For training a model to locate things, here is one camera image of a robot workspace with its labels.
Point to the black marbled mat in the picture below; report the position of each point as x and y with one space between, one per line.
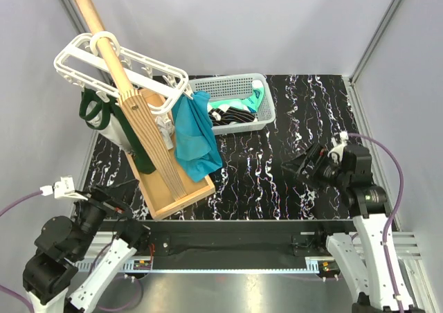
251 184

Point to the green white sock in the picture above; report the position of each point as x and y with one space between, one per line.
109 120

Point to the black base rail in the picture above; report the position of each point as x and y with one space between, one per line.
183 239

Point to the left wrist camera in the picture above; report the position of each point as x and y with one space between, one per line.
63 189

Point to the mint green sock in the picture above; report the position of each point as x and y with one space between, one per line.
226 104
254 101

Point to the white plastic clip hanger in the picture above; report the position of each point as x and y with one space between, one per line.
128 68

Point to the wooden pole stand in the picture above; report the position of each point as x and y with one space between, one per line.
133 103

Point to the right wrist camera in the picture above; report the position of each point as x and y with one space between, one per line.
339 143

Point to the wooden tray base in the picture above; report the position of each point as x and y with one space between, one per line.
168 189

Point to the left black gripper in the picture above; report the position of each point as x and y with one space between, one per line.
102 198

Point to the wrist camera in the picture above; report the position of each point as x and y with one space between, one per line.
63 189
339 143

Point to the teal cloth garment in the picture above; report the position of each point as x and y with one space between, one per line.
196 148

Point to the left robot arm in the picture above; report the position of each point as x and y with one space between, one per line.
64 241

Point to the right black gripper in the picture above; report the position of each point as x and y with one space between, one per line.
318 155

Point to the grey plastic basket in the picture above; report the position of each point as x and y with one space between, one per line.
245 92

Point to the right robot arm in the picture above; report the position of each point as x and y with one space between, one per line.
374 279

